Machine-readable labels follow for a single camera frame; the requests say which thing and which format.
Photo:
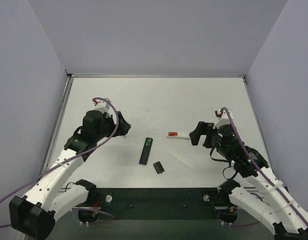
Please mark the white stick with orange tip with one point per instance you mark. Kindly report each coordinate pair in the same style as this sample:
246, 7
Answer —
178, 135

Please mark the green yellow battery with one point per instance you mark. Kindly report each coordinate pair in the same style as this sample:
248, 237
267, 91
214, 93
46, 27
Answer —
148, 142

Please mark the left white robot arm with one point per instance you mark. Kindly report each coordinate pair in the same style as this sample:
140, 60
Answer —
37, 211

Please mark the black battery cover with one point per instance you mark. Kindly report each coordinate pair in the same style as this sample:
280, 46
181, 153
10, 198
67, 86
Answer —
158, 167

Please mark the black remote control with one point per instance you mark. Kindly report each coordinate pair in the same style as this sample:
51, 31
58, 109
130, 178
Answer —
145, 153

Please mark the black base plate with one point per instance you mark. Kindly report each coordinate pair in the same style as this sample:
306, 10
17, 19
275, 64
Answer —
138, 211

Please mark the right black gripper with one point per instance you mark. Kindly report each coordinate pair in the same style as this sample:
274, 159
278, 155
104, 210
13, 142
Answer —
207, 136

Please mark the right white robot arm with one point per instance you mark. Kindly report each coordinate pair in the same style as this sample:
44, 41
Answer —
278, 211

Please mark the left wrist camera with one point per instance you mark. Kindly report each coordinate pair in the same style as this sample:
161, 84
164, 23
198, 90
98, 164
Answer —
101, 105

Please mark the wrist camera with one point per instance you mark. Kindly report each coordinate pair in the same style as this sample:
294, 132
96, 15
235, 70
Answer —
101, 105
224, 117

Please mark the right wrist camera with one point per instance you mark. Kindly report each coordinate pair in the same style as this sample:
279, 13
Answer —
224, 117

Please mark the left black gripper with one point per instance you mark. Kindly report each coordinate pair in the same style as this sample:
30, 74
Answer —
120, 124

